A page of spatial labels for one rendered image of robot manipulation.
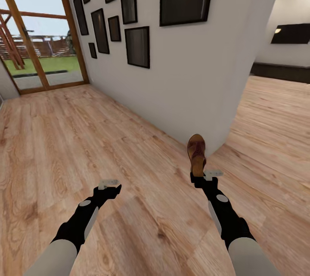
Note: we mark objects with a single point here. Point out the sandal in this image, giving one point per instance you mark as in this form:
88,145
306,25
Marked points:
196,151

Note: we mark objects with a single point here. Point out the cabinet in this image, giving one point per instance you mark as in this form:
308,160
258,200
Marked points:
285,72

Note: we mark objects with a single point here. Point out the wall mounted tv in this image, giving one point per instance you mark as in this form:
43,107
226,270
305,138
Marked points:
292,34

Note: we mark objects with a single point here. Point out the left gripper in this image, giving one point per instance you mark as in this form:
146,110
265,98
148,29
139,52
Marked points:
108,193

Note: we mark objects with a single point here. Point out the door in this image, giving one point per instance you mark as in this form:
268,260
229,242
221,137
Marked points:
39,45

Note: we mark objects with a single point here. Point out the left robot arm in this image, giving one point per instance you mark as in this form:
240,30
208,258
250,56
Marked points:
59,257

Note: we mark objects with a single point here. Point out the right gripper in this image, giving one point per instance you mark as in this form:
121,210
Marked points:
200,182

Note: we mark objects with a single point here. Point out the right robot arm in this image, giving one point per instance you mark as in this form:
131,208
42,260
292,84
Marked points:
246,255

